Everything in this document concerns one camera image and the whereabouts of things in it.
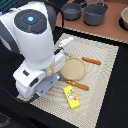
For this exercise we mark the beige bowl at edge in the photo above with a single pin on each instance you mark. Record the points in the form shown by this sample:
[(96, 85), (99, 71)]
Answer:
[(124, 16)]

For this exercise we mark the grey toy pot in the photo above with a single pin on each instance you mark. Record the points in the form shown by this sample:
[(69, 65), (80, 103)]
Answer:
[(94, 14), (72, 11)]

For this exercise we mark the round wooden plate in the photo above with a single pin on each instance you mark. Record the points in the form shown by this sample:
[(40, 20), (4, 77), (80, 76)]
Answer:
[(74, 69)]

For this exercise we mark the left grey toy pot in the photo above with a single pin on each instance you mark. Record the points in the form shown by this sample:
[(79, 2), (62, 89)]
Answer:
[(72, 11)]

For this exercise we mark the knife with wooden handle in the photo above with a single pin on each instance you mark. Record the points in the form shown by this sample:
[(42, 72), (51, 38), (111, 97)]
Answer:
[(84, 58)]

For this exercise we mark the woven beige placemat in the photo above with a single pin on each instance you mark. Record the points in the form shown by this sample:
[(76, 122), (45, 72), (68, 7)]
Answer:
[(53, 109)]

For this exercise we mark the right grey toy pot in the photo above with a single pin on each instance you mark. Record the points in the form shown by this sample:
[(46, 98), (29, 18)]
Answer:
[(94, 14)]

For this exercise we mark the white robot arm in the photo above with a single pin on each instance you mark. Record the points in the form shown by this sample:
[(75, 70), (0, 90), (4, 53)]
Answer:
[(27, 30)]

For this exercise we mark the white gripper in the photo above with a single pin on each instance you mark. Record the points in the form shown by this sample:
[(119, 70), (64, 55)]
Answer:
[(37, 74)]

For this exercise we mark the yellow butter box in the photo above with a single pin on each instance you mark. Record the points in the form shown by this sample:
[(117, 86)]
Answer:
[(71, 97)]

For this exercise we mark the fork with wooden handle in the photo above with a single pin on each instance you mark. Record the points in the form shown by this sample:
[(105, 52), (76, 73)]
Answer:
[(73, 83)]

